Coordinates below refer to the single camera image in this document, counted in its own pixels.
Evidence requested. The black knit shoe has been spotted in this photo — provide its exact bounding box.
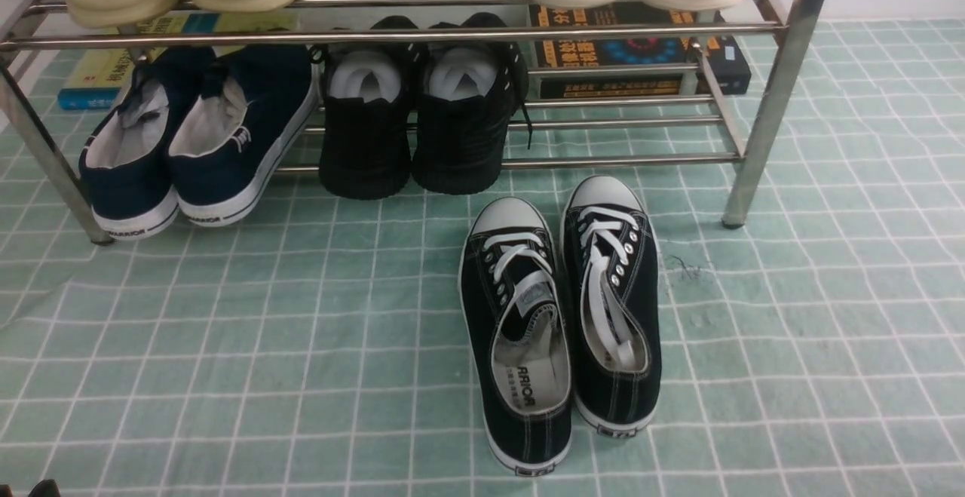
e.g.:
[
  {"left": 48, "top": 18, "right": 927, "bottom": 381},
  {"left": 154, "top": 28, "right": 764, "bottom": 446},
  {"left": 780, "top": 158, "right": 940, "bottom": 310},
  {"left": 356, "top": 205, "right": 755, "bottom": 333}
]
[
  {"left": 313, "top": 42, "right": 428, "bottom": 201},
  {"left": 412, "top": 41, "right": 534, "bottom": 195}
]

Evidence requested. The navy canvas sneaker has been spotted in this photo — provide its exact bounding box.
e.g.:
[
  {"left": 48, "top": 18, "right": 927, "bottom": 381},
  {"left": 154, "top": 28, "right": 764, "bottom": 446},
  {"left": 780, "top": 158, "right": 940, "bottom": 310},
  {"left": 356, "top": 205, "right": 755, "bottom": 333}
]
[
  {"left": 166, "top": 44, "right": 320, "bottom": 228},
  {"left": 78, "top": 46, "right": 215, "bottom": 241}
]

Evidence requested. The black book upper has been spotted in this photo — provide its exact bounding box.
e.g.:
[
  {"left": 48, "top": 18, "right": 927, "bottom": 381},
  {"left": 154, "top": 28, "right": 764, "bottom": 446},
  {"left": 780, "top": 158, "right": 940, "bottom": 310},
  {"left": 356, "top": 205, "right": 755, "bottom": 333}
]
[{"left": 528, "top": 2, "right": 750, "bottom": 73}]

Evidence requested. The steel shoe rack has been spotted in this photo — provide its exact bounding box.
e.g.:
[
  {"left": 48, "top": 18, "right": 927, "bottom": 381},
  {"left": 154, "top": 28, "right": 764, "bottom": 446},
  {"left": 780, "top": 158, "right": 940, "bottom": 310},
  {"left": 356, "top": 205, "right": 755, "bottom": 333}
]
[{"left": 2, "top": 0, "right": 825, "bottom": 246}]

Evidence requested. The left navy canvas sneaker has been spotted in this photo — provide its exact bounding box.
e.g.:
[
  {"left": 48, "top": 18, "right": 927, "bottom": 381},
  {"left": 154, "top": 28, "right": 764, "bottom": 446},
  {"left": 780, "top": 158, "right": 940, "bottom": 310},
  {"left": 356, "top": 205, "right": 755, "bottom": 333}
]
[{"left": 78, "top": 46, "right": 215, "bottom": 241}]

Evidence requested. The green checked floor mat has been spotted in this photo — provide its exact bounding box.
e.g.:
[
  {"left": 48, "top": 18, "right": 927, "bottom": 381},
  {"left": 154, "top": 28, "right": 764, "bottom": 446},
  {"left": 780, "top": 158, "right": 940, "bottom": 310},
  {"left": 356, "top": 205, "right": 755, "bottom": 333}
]
[{"left": 1, "top": 20, "right": 964, "bottom": 496}]

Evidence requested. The left black knit shoe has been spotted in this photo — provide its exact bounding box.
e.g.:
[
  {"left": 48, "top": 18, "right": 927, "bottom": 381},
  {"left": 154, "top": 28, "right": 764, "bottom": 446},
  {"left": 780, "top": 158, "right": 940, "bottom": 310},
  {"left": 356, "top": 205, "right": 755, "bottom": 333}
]
[{"left": 313, "top": 42, "right": 428, "bottom": 201}]

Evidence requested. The right navy canvas sneaker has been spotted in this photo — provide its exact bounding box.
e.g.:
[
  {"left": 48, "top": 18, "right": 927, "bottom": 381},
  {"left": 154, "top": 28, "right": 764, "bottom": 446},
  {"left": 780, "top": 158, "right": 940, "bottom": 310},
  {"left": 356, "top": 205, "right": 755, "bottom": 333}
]
[{"left": 166, "top": 44, "right": 320, "bottom": 228}]

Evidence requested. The blue yellow book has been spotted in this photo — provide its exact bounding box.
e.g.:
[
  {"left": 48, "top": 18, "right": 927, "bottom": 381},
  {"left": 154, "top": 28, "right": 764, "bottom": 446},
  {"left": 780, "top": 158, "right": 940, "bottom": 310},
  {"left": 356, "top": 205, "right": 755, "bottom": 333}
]
[{"left": 57, "top": 11, "right": 301, "bottom": 111}]

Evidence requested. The right black knit shoe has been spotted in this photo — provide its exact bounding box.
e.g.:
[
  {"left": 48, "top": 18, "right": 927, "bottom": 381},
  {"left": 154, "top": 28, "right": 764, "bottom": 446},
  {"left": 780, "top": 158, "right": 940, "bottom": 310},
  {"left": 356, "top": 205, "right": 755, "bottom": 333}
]
[{"left": 412, "top": 41, "right": 534, "bottom": 195}]

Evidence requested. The black canvas sneaker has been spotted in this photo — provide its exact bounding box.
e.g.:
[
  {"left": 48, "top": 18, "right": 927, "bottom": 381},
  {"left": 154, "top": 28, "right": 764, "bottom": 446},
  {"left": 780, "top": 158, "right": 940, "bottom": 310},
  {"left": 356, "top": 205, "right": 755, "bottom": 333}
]
[
  {"left": 557, "top": 175, "right": 662, "bottom": 438},
  {"left": 458, "top": 197, "right": 573, "bottom": 477}
]

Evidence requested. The black object bottom corner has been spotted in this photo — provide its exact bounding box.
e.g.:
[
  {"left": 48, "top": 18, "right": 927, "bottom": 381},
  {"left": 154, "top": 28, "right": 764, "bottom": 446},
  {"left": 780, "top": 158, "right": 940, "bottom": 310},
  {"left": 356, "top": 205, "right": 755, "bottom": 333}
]
[{"left": 28, "top": 479, "right": 61, "bottom": 497}]

